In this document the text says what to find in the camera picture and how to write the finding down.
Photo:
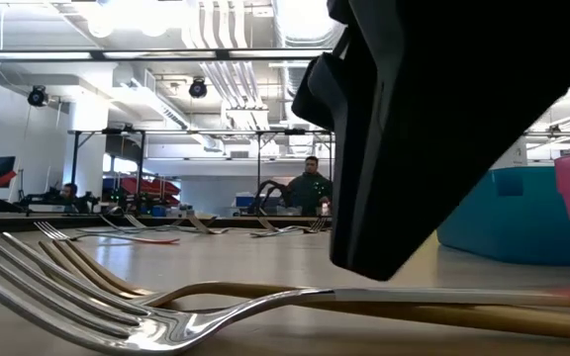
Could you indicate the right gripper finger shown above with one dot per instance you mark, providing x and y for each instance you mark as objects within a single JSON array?
[{"x": 438, "y": 123}]

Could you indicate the gold fork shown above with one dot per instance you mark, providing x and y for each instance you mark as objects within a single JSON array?
[{"x": 463, "y": 319}]

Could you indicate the person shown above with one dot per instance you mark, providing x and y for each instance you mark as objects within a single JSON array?
[
  {"x": 310, "y": 190},
  {"x": 69, "y": 190}
]

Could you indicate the overhead rig crossbar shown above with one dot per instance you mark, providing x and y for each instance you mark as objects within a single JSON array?
[{"x": 223, "y": 55}]

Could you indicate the black ceiling spotlight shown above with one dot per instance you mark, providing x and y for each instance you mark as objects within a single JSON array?
[
  {"x": 197, "y": 88},
  {"x": 37, "y": 95}
]

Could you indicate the teal plastic bin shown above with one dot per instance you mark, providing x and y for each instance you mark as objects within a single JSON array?
[{"x": 512, "y": 222}]

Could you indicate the blue background box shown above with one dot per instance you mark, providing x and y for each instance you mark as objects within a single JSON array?
[{"x": 245, "y": 200}]

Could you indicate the red background bin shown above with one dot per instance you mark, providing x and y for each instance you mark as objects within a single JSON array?
[{"x": 151, "y": 188}]

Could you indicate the corrugated ceiling duct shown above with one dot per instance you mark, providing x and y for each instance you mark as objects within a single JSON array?
[{"x": 300, "y": 79}]

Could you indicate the black background rig frame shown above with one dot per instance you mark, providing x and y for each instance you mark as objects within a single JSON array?
[
  {"x": 295, "y": 131},
  {"x": 562, "y": 133},
  {"x": 73, "y": 168}
]

